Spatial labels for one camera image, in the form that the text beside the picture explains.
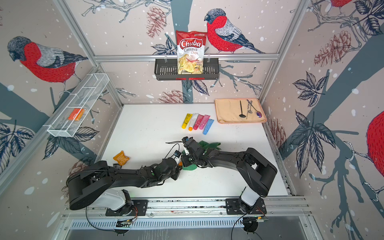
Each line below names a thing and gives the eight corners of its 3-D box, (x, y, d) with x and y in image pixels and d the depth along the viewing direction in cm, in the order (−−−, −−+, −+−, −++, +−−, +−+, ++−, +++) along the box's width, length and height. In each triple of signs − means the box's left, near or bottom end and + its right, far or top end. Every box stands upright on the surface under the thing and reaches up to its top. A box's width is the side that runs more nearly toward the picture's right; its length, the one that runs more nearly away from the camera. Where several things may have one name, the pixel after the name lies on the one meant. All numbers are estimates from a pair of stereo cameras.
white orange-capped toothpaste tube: (187, 130, 107) (187, 128, 105) (193, 114, 117) (193, 112, 115) (192, 131, 106) (192, 129, 105) (198, 115, 116) (198, 113, 115)
